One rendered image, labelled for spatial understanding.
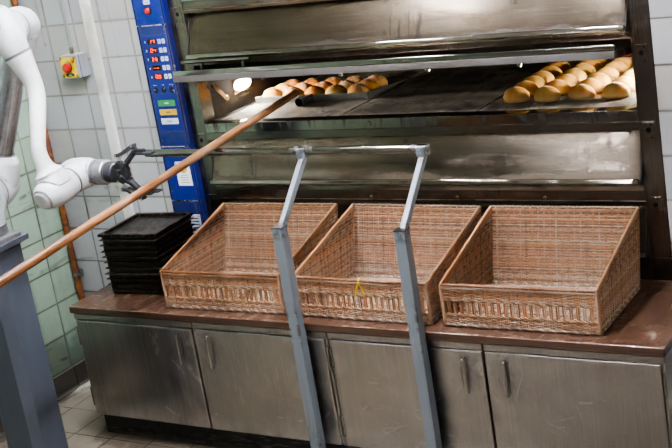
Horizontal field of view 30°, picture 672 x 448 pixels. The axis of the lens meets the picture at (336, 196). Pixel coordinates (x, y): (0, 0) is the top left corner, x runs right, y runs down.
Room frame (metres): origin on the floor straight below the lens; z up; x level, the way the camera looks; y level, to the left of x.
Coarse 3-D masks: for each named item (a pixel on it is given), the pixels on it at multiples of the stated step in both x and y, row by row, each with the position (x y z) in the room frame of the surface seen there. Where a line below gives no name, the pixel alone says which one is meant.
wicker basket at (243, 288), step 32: (224, 224) 4.94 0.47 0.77; (256, 224) 4.85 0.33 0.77; (288, 224) 4.77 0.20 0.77; (320, 224) 4.55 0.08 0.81; (192, 256) 4.74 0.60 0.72; (224, 256) 4.91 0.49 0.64; (256, 256) 4.82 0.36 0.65; (192, 288) 4.50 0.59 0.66; (224, 288) 4.42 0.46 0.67; (256, 288) 4.34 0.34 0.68
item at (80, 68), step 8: (64, 56) 5.29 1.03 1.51; (72, 56) 5.26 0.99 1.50; (80, 56) 5.28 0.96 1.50; (72, 64) 5.27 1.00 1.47; (80, 64) 5.27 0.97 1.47; (88, 64) 5.31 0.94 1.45; (64, 72) 5.30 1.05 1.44; (72, 72) 5.27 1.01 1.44; (80, 72) 5.26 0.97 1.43; (88, 72) 5.30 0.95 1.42
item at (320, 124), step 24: (216, 120) 5.04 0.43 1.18; (240, 120) 4.96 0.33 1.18; (264, 120) 4.87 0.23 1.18; (288, 120) 4.80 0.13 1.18; (312, 120) 4.73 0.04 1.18; (336, 120) 4.67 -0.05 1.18; (360, 120) 4.61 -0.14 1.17; (384, 120) 4.55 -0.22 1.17; (408, 120) 4.50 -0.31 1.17; (432, 120) 4.44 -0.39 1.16; (456, 120) 4.39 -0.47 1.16; (480, 120) 4.34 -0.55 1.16; (504, 120) 4.29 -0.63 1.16; (528, 120) 4.24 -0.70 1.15; (552, 120) 4.19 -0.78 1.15; (576, 120) 4.14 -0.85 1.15; (600, 120) 4.10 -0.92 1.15; (624, 120) 4.05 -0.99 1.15
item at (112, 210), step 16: (288, 96) 4.91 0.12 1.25; (240, 128) 4.64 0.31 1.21; (208, 144) 4.50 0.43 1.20; (192, 160) 4.40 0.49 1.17; (160, 176) 4.27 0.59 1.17; (144, 192) 4.18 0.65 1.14; (112, 208) 4.06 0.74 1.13; (96, 224) 3.98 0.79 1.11; (64, 240) 3.87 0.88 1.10; (32, 256) 3.77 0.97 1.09; (48, 256) 3.80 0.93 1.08; (16, 272) 3.69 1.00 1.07
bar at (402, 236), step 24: (408, 144) 4.09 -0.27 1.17; (288, 192) 4.23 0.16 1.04; (288, 216) 4.18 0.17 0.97; (408, 216) 3.91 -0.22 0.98; (288, 240) 4.14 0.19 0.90; (408, 240) 3.87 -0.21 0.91; (288, 264) 4.12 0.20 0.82; (408, 264) 3.85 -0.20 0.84; (288, 288) 4.12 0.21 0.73; (408, 288) 3.86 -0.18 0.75; (288, 312) 4.13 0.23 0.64; (408, 312) 3.87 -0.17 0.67; (312, 384) 4.14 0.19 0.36; (432, 384) 3.88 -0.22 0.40; (312, 408) 4.12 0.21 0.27; (432, 408) 3.86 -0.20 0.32; (312, 432) 4.13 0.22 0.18; (432, 432) 3.86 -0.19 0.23
